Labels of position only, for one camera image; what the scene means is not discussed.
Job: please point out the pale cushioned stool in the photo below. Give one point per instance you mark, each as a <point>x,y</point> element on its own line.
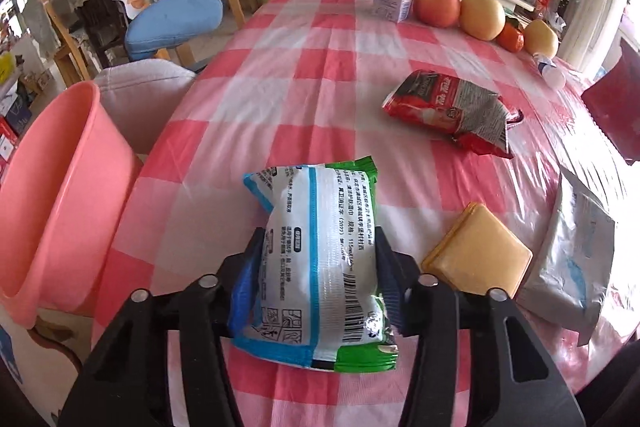
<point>145,97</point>

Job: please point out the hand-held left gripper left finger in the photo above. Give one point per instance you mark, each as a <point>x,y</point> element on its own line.
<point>245,292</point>

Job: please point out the plain red snack packet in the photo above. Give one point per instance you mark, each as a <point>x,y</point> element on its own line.
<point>615,107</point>

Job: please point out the wooden chair with lace cover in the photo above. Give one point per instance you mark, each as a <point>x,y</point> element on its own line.
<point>70,57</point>

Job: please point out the large white snack packet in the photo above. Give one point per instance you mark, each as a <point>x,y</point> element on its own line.
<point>570,257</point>

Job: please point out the blue cushioned chair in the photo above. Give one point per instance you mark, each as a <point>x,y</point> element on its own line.
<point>170,19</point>

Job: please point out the blue green white packet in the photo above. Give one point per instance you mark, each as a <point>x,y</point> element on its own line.
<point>320,257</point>

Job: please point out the pink checked tablecloth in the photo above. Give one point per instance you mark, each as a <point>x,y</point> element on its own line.
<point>310,107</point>

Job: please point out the small yellow pear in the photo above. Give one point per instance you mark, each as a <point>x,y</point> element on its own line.
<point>540,38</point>

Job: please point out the pink plastic bucket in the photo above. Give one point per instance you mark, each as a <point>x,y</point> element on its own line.
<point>65,187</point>

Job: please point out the red noodle packet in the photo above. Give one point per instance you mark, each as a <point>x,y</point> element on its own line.
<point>440,102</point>

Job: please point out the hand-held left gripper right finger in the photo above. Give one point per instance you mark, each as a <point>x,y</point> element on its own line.
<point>395,287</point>

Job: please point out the small white bottle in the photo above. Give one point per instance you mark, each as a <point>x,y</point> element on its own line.
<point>552,74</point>

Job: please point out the red apple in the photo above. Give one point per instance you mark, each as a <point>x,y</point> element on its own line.
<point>436,4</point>

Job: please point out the yellow snack packet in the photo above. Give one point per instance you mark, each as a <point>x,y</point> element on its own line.
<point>475,252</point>

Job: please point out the round yellow pear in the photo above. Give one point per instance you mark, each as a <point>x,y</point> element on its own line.
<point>482,17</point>

